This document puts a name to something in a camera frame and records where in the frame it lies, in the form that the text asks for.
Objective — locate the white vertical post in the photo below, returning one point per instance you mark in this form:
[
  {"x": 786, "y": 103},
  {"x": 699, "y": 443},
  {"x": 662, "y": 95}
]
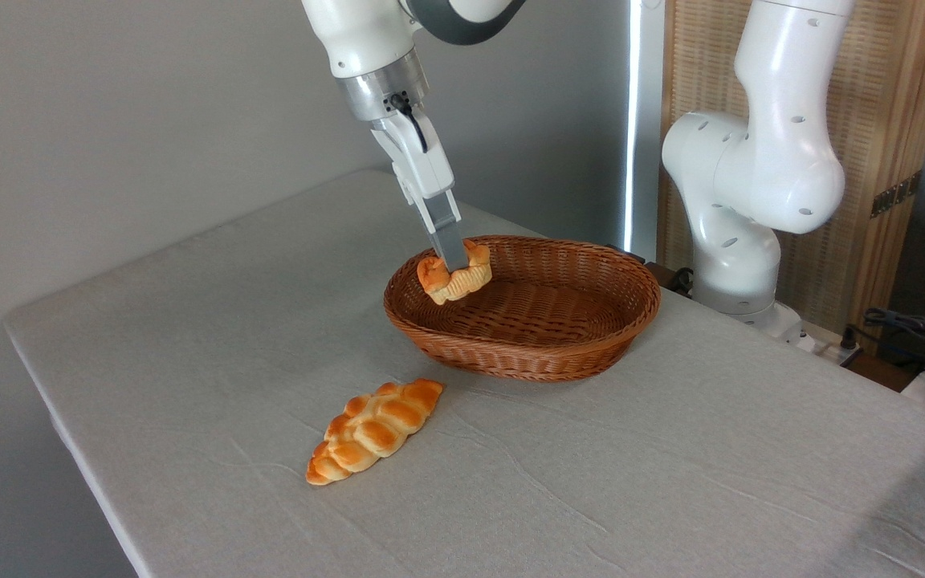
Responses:
[{"x": 645, "y": 120}]

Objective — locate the long braided bread loaf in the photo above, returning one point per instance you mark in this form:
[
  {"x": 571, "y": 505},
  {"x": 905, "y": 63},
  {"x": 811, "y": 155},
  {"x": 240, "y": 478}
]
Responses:
[{"x": 374, "y": 432}]

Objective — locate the wooden slatted folding screen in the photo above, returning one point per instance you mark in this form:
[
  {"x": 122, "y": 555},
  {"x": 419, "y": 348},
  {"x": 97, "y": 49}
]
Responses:
[{"x": 888, "y": 80}]

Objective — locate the brown oval wicker basket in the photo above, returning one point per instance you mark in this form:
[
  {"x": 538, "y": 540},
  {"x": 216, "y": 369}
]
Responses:
[{"x": 543, "y": 345}]

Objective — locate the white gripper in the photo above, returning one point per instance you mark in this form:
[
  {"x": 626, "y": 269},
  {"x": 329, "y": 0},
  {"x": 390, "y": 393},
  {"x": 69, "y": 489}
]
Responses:
[{"x": 418, "y": 164}]

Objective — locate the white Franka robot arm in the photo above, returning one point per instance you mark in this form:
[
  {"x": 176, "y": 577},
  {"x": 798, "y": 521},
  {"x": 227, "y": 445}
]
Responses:
[{"x": 759, "y": 168}]

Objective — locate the round orange bread bun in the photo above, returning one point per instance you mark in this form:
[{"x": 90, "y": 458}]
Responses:
[{"x": 462, "y": 279}]

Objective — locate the dark metal screen hinge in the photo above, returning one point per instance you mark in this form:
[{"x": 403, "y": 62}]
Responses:
[{"x": 896, "y": 194}]

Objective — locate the light grey tablecloth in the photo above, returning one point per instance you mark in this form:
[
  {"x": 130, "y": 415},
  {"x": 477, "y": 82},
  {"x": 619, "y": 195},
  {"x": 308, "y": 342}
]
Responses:
[{"x": 591, "y": 482}]

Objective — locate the white power strip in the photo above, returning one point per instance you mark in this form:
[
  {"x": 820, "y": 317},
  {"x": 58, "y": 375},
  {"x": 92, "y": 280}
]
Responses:
[{"x": 820, "y": 341}]

